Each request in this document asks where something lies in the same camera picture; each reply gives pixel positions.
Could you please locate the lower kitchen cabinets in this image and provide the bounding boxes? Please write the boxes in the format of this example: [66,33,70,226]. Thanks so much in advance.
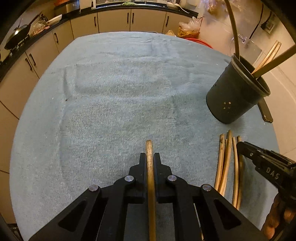
[0,7,200,224]

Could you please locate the white bowl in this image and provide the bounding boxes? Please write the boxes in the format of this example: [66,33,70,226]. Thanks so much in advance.
[46,14,62,26]

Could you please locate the plastic bag on floor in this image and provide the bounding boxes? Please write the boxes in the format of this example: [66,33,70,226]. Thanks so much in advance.
[177,16,203,39]

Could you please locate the blue towel table cloth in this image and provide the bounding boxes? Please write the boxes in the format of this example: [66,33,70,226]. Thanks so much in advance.
[10,32,278,240]

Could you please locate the black hanging cable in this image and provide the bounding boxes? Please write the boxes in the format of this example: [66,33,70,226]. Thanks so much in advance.
[248,2,265,40]

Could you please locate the wooden chopstick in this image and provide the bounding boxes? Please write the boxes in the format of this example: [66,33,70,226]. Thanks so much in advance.
[251,44,296,79]
[235,135,244,210]
[232,137,239,207]
[224,0,240,60]
[145,140,157,241]
[214,133,225,191]
[252,40,281,73]
[219,130,232,196]

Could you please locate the clear glass pitcher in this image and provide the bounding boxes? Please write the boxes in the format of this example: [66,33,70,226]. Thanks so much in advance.
[238,35,262,64]

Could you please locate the right hand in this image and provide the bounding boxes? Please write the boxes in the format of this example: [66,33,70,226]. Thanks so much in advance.
[261,193,295,240]

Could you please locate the black utensil holder cup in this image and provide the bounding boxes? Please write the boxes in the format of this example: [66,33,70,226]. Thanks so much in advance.
[206,55,270,124]

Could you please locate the black wok with lid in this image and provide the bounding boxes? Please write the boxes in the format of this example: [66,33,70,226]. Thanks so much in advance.
[4,13,41,50]

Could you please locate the black smartphone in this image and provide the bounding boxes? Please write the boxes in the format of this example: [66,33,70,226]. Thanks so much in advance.
[257,98,273,123]

